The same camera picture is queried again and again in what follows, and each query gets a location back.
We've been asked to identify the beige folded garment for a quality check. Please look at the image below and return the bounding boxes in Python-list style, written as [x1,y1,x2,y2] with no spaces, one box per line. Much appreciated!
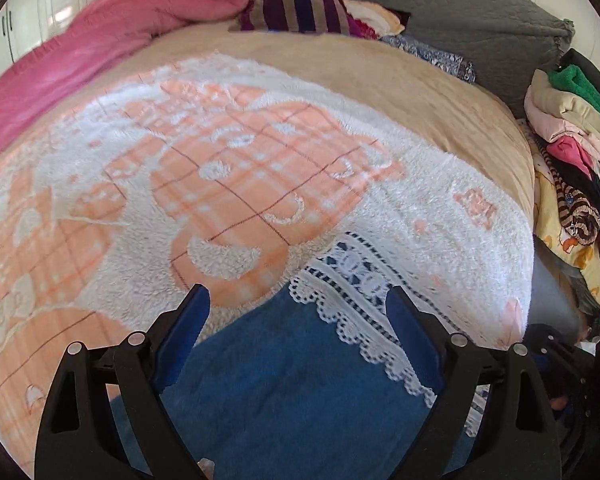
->
[525,71,600,136]

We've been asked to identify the brown striped knit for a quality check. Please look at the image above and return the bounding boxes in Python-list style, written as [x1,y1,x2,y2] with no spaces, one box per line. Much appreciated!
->
[550,165,600,246]

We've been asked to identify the pale pink garment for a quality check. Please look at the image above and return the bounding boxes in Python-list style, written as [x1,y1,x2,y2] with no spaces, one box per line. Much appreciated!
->
[522,105,600,176]

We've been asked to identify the pink quilt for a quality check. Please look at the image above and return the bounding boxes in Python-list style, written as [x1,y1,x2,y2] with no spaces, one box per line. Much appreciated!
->
[0,0,253,171]

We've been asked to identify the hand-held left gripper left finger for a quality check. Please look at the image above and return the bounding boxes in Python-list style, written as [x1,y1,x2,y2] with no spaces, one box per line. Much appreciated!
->
[34,284,211,480]

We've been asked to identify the purple striped pillow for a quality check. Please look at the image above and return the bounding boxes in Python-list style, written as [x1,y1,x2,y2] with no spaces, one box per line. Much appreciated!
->
[237,0,361,36]

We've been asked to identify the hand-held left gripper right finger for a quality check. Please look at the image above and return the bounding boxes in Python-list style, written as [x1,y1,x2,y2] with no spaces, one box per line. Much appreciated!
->
[386,285,563,480]

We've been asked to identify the blue denim pants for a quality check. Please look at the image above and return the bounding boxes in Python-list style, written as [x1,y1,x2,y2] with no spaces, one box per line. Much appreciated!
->
[110,232,483,480]

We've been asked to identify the yellow cartoon cloth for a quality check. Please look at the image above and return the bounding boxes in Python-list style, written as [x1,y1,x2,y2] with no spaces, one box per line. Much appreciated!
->
[532,155,600,311]

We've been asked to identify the cream floral pillow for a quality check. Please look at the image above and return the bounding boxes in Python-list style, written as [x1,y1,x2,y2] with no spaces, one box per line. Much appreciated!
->
[345,0,411,41]

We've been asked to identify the green knit sweater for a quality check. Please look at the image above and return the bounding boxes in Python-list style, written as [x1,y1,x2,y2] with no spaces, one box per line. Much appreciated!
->
[546,65,600,141]

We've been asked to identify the blue patterned pillow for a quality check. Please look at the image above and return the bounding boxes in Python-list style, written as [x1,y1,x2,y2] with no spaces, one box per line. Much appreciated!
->
[380,35,476,85]

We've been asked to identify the grey quilted cushion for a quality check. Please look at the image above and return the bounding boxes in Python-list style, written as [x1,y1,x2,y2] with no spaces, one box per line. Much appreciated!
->
[225,0,576,121]

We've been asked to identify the hot pink garment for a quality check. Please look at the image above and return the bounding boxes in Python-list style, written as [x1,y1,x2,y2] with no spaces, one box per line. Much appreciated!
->
[545,137,596,181]

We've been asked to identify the white wardrobe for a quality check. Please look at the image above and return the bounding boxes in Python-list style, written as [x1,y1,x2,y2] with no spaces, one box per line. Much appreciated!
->
[0,0,131,86]

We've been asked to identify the peach and white fleece blanket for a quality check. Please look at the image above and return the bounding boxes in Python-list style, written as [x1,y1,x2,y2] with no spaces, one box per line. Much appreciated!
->
[0,50,536,421]

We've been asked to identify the beige bed sheet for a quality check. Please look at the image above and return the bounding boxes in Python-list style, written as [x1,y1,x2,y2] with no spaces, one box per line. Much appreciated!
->
[115,22,536,221]

